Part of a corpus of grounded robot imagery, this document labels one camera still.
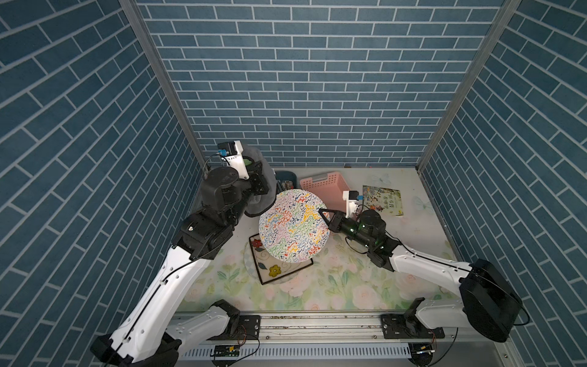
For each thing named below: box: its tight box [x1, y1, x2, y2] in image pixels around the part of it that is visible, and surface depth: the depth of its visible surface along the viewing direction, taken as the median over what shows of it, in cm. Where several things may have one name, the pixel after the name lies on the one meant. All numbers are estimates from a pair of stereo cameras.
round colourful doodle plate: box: [258, 188, 331, 264], surface depth 78 cm
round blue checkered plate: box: [243, 241, 285, 286], surface depth 88 cm
